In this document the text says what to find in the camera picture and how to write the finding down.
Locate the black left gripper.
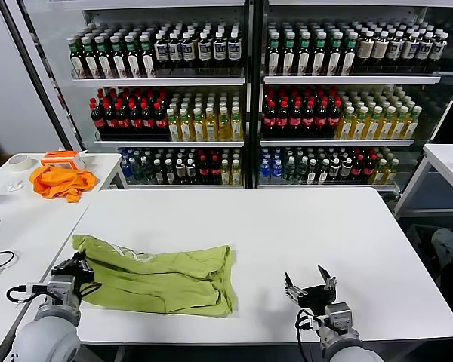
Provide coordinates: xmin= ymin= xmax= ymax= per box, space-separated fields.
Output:
xmin=51 ymin=250 xmax=95 ymax=291

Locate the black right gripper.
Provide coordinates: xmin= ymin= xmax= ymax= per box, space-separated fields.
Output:
xmin=284 ymin=264 xmax=339 ymax=316

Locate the light green t-shirt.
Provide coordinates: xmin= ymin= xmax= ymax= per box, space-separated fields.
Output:
xmin=71 ymin=233 xmax=238 ymax=318

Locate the orange crumpled cloth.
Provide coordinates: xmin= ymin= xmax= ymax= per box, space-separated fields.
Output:
xmin=29 ymin=165 xmax=100 ymax=204

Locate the white metal shelf board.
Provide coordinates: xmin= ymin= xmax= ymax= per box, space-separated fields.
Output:
xmin=263 ymin=75 xmax=442 ymax=87
xmin=48 ymin=0 xmax=248 ymax=11
xmin=94 ymin=140 xmax=245 ymax=149
xmin=72 ymin=77 xmax=247 ymax=89
xmin=258 ymin=183 xmax=399 ymax=192
xmin=260 ymin=139 xmax=416 ymax=148
xmin=268 ymin=0 xmax=453 ymax=9
xmin=127 ymin=183 xmax=245 ymax=190

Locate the orange white carton box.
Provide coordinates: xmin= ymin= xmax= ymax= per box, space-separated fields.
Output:
xmin=40 ymin=149 xmax=88 ymax=170

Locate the white side table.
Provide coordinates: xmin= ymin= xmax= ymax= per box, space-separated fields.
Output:
xmin=0 ymin=153 xmax=130 ymax=207
xmin=393 ymin=143 xmax=453 ymax=220

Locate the white tape roll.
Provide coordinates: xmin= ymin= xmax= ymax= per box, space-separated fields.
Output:
xmin=7 ymin=153 xmax=38 ymax=171

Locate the green water bottle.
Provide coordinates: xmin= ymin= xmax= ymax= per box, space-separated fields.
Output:
xmin=283 ymin=157 xmax=297 ymax=186
xmin=295 ymin=157 xmax=309 ymax=186

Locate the red cap cola bottle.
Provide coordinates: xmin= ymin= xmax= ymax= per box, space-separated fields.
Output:
xmin=153 ymin=100 xmax=169 ymax=133
xmin=90 ymin=98 xmax=106 ymax=133
xmin=363 ymin=154 xmax=377 ymax=185
xmin=264 ymin=99 xmax=279 ymax=133
xmin=290 ymin=99 xmax=305 ymax=133
xmin=277 ymin=99 xmax=291 ymax=133
xmin=327 ymin=98 xmax=343 ymax=133
xmin=316 ymin=99 xmax=331 ymax=133
xmin=128 ymin=100 xmax=143 ymax=133
xmin=210 ymin=155 xmax=222 ymax=186
xmin=103 ymin=99 xmax=119 ymax=133
xmin=141 ymin=100 xmax=156 ymax=133
xmin=115 ymin=100 xmax=131 ymax=133
xmin=199 ymin=155 xmax=211 ymax=186
xmin=303 ymin=99 xmax=318 ymax=133
xmin=352 ymin=155 xmax=365 ymax=185

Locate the black bottle tray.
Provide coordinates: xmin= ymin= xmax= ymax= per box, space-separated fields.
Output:
xmin=261 ymin=130 xmax=340 ymax=142
xmin=95 ymin=129 xmax=173 ymax=143

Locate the grey bundled bag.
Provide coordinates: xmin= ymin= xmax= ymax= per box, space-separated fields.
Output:
xmin=431 ymin=229 xmax=453 ymax=262

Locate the black slanted door bar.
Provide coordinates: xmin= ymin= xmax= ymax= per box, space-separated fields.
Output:
xmin=0 ymin=0 xmax=78 ymax=153

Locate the green cap dark tea bottle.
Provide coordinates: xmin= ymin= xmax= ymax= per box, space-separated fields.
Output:
xmin=297 ymin=32 xmax=313 ymax=77
xmin=69 ymin=37 xmax=86 ymax=80
xmin=123 ymin=35 xmax=142 ymax=80
xmin=109 ymin=35 xmax=128 ymax=80
xmin=80 ymin=37 xmax=100 ymax=80
xmin=340 ymin=32 xmax=359 ymax=76
xmin=313 ymin=32 xmax=328 ymax=77
xmin=326 ymin=32 xmax=344 ymax=76
xmin=138 ymin=35 xmax=156 ymax=79
xmin=267 ymin=32 xmax=282 ymax=77
xmin=282 ymin=32 xmax=297 ymax=77
xmin=94 ymin=36 xmax=114 ymax=80

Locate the glass door drinks cabinet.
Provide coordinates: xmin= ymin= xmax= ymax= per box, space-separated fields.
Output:
xmin=254 ymin=0 xmax=453 ymax=195
xmin=16 ymin=0 xmax=256 ymax=190

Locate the blue label dark drink bottle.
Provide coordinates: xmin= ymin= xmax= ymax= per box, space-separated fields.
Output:
xmin=181 ymin=32 xmax=197 ymax=72
xmin=197 ymin=32 xmax=213 ymax=72
xmin=227 ymin=32 xmax=243 ymax=72
xmin=387 ymin=31 xmax=405 ymax=72
xmin=168 ymin=33 xmax=183 ymax=72
xmin=153 ymin=33 xmax=170 ymax=72
xmin=415 ymin=30 xmax=435 ymax=72
xmin=212 ymin=32 xmax=228 ymax=72
xmin=428 ymin=31 xmax=448 ymax=72
xmin=401 ymin=31 xmax=421 ymax=72

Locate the beige label dark drink bottle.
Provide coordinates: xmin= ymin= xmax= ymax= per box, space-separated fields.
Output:
xmin=371 ymin=31 xmax=390 ymax=72
xmin=356 ymin=32 xmax=375 ymax=72

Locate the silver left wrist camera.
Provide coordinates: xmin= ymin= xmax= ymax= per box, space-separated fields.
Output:
xmin=26 ymin=274 xmax=79 ymax=301

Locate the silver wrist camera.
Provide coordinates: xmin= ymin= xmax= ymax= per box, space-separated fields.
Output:
xmin=26 ymin=274 xmax=79 ymax=301
xmin=324 ymin=302 xmax=354 ymax=329

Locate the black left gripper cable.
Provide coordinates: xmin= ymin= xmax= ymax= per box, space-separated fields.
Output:
xmin=77 ymin=281 xmax=103 ymax=299

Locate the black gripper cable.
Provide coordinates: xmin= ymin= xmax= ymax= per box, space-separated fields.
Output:
xmin=77 ymin=281 xmax=103 ymax=299
xmin=294 ymin=308 xmax=325 ymax=362

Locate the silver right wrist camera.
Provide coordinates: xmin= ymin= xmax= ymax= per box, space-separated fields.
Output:
xmin=324 ymin=302 xmax=354 ymax=329

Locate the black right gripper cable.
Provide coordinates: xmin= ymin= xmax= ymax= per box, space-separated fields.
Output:
xmin=294 ymin=308 xmax=325 ymax=362

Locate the black adapter cable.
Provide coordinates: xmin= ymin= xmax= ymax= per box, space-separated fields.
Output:
xmin=0 ymin=233 xmax=16 ymax=278

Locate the black cabinet divider post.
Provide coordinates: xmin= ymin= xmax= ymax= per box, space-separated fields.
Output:
xmin=245 ymin=0 xmax=270 ymax=189

